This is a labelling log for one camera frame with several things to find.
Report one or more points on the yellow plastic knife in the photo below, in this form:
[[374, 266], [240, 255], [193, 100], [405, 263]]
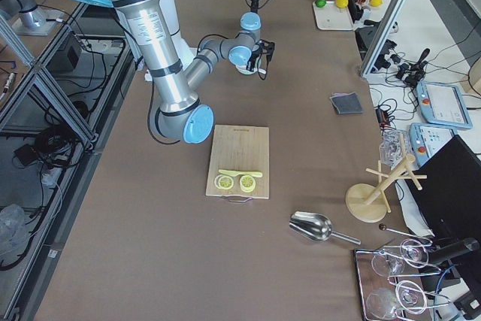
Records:
[[234, 173]]

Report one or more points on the teach pendant with screen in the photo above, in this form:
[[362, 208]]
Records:
[[442, 104]]

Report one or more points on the black monitor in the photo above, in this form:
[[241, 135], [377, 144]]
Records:
[[450, 197]]

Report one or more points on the yellow lemon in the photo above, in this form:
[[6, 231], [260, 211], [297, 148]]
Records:
[[341, 4]]

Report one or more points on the lemon slice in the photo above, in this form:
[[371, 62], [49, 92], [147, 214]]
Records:
[[247, 183], [223, 182]]

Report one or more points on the upper lemon slice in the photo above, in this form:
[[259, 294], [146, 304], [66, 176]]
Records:
[[223, 182]]

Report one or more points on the clear plastic container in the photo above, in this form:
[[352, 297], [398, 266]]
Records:
[[393, 146]]

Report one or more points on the beige rabbit tray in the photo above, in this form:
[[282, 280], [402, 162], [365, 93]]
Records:
[[332, 18]]

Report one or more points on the wine glass rack tray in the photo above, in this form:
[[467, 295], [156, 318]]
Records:
[[390, 282]]

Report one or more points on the bamboo cutting board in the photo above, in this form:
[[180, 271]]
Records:
[[239, 148]]

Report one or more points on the grey folded cloth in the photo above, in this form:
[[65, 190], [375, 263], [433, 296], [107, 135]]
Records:
[[346, 103]]

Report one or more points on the lower lemon slice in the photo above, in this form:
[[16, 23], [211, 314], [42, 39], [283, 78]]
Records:
[[247, 183]]

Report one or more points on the metal scoop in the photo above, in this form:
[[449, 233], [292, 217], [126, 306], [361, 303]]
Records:
[[316, 227]]

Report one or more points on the green lime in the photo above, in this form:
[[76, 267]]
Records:
[[320, 3]]

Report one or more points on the wooden mug tree stand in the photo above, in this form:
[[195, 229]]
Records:
[[369, 203]]

